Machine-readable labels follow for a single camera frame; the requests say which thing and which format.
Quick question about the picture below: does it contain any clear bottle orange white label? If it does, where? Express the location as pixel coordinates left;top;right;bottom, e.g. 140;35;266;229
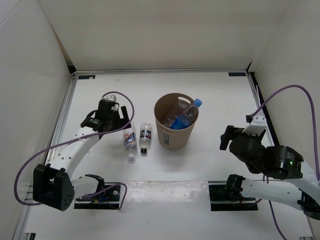
122;123;137;163

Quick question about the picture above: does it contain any clear Pepsi bottle black cap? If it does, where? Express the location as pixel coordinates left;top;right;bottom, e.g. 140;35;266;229
139;122;153;155

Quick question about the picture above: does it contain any water bottle blue cap label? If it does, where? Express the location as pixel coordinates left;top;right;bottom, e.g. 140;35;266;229
170;98;202;130

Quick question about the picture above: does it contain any clear bottle white cap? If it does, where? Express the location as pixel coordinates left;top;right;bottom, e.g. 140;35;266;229
161;99;191;128

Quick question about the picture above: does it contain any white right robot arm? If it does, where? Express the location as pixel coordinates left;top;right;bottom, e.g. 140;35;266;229
219;125;320;220

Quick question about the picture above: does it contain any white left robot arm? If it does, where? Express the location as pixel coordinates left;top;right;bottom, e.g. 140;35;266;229
32;94;130;211

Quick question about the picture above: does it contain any beige plastic waste bin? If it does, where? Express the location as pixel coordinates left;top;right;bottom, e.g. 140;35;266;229
154;93;199;150

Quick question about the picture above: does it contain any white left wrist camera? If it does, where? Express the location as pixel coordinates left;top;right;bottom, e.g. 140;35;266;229
101;94;117;103

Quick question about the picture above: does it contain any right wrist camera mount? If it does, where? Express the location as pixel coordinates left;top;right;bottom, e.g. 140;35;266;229
242;115;268;136

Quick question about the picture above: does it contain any aluminium right table rail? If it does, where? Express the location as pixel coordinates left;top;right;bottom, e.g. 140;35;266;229
246;71;282;151

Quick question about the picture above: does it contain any aluminium table rail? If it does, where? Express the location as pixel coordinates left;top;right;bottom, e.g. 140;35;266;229
44;73;77;165
246;71;282;151

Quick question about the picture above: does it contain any aluminium left table rail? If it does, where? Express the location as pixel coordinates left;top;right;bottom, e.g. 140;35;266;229
44;73;77;165

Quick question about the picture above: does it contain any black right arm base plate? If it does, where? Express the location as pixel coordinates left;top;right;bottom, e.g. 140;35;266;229
208;184;258;212

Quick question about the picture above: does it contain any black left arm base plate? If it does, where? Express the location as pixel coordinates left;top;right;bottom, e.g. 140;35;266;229
73;182;128;210

